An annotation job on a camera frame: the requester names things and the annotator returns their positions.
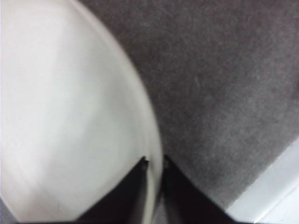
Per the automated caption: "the white plate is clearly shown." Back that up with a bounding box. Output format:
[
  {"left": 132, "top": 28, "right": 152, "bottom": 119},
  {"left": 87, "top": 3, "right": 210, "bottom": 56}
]
[{"left": 0, "top": 0, "right": 164, "bottom": 224}]

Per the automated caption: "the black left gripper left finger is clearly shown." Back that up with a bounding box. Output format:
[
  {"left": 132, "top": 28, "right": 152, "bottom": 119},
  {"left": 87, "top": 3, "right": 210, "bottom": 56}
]
[{"left": 78, "top": 157, "right": 149, "bottom": 224}]

